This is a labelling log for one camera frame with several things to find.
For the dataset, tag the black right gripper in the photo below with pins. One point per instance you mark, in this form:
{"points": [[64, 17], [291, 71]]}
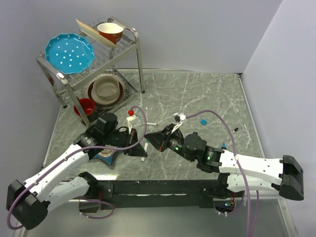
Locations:
{"points": [[160, 141]]}

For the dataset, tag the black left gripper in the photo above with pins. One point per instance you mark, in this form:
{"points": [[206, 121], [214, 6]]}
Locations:
{"points": [[131, 139]]}

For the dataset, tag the white marker with green tip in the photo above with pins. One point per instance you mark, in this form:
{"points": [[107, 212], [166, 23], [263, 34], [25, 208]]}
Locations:
{"points": [[145, 149]]}

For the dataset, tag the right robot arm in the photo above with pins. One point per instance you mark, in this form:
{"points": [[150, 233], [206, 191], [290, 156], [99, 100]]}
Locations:
{"points": [[243, 173]]}

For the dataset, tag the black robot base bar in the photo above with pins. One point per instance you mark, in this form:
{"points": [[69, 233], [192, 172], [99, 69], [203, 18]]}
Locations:
{"points": [[161, 193]]}

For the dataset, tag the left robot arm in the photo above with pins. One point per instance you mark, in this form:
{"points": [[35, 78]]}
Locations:
{"points": [[29, 202]]}

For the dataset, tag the blue pen cap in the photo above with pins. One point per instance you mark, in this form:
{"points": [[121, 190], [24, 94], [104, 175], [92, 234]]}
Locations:
{"points": [[204, 122]]}

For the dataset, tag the blue star shaped dish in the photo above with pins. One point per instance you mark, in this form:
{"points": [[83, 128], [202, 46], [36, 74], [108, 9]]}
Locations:
{"points": [[107, 161]]}

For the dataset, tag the small glass bowl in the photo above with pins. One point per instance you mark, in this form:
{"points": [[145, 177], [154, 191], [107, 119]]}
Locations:
{"points": [[106, 153]]}

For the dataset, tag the red cup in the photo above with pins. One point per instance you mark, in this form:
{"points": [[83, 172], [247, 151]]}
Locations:
{"points": [[88, 106]]}

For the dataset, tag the beige bowl on rack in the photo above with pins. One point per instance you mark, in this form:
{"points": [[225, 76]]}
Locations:
{"points": [[106, 87]]}

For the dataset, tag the metal dish rack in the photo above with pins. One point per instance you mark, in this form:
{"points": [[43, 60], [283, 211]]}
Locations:
{"points": [[67, 88]]}

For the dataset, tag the red and white bowl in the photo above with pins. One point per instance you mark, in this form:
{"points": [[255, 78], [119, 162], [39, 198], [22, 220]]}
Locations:
{"points": [[111, 31]]}

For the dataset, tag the blue polka dot plate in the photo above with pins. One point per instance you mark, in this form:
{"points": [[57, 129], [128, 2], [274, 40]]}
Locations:
{"points": [[69, 53]]}

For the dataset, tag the beige rectangular plate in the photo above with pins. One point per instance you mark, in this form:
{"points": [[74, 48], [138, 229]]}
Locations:
{"points": [[95, 35]]}

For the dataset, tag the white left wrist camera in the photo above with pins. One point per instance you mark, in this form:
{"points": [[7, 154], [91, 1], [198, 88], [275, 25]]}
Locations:
{"points": [[132, 119]]}

